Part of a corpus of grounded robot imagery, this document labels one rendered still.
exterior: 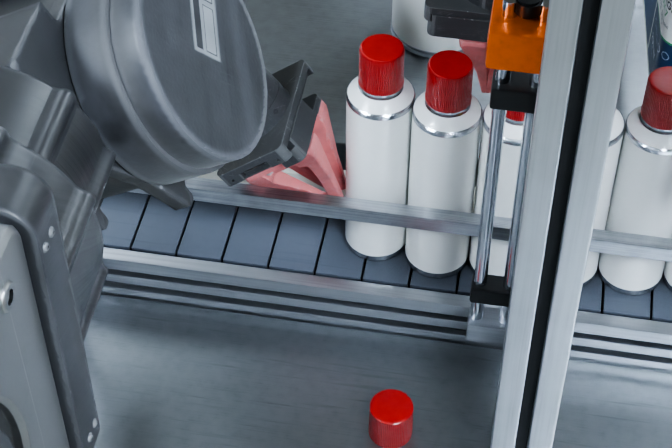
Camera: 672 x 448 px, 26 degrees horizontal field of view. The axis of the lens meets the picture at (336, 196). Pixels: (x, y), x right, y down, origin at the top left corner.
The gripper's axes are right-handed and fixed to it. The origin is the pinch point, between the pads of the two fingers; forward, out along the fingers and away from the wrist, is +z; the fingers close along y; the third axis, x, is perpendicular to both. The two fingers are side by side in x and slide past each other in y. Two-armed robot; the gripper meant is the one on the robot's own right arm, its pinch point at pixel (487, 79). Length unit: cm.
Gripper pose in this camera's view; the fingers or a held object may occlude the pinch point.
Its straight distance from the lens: 114.3
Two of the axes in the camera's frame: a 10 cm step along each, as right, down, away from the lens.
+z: -0.1, 6.9, 7.3
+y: -9.9, -1.2, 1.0
